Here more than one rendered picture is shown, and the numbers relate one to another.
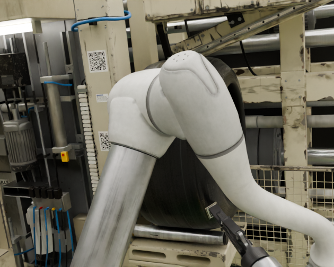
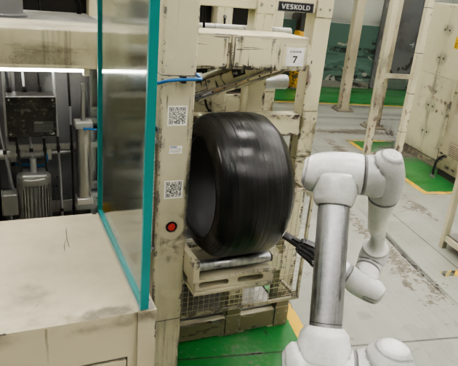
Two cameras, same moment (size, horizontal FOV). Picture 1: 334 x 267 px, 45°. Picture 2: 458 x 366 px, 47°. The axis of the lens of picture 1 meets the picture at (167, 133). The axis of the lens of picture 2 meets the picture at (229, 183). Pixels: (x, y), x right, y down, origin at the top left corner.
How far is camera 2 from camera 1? 1.50 m
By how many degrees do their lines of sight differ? 46
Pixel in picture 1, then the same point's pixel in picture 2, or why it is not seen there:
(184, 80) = (401, 168)
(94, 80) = (170, 133)
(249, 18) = (248, 72)
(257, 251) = not seen: hidden behind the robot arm
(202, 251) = (257, 269)
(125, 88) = (340, 167)
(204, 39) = (210, 85)
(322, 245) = (379, 245)
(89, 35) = (173, 91)
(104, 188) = (337, 234)
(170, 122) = (379, 189)
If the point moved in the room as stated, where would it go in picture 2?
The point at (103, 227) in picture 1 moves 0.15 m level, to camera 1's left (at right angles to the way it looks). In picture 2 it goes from (343, 258) to (315, 273)
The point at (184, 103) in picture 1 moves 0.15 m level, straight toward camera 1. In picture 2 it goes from (398, 180) to (443, 196)
